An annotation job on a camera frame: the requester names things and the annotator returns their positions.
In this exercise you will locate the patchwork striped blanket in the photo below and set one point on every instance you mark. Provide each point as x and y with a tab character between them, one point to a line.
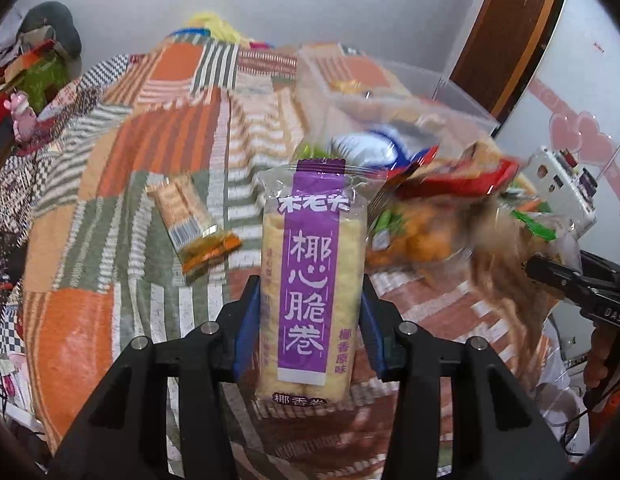
140	160

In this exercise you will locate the pink toy figure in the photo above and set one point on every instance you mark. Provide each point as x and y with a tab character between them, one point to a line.
24	120

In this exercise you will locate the orange snack packet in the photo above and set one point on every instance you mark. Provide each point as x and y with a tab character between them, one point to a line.
187	215

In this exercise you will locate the purple label egg roll packet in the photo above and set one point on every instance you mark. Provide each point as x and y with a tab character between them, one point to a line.
310	280

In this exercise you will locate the white cabinet with pink hearts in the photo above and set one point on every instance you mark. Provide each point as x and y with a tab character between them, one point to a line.
584	75

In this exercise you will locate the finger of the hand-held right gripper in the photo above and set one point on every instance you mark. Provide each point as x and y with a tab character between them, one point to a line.
554	275

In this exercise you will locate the red snack packet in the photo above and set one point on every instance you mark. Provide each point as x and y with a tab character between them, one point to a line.
459	177

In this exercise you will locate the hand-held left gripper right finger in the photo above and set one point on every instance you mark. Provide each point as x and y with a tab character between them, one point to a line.
372	332

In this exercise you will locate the blue and white snack packet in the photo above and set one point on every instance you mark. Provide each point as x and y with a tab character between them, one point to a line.
372	147

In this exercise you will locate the clear bag of orange snacks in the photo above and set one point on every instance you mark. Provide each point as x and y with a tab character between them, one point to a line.
429	232

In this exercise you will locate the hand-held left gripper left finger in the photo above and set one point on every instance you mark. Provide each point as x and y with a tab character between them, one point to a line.
248	327

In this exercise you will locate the person's right hand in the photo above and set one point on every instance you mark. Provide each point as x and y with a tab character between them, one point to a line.
597	360

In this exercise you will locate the yellow plush toy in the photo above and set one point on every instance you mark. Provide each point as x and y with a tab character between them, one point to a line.
217	27

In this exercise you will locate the green snack packet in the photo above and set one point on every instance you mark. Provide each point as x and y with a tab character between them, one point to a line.
537	222

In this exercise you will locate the clear plastic storage bin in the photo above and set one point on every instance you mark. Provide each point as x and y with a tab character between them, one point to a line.
429	85

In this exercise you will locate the grey cloth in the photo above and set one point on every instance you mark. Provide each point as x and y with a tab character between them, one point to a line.
52	25

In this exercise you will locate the brown wooden door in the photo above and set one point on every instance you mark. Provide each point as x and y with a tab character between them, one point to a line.
504	35

